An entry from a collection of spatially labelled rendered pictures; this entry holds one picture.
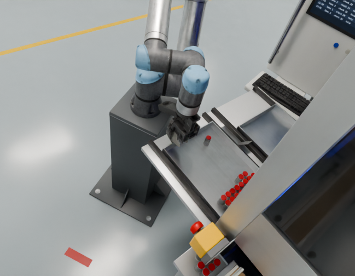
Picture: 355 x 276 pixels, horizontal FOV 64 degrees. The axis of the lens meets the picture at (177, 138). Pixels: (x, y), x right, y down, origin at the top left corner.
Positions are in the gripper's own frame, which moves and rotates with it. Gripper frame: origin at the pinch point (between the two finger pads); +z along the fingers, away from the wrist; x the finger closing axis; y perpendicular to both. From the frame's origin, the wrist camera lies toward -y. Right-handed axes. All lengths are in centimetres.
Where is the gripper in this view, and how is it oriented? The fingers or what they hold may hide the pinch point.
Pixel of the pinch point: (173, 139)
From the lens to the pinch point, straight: 109.2
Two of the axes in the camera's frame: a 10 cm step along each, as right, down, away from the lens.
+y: 6.1, 7.0, -3.8
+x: 7.8, -4.2, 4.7
